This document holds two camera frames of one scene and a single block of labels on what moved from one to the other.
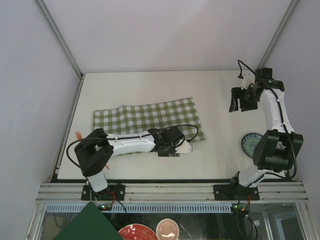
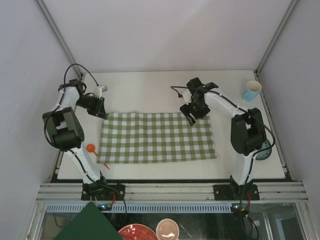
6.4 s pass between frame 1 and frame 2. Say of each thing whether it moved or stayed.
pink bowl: stayed
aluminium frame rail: stayed
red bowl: stayed
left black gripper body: moved
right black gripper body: moved
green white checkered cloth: moved
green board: stayed
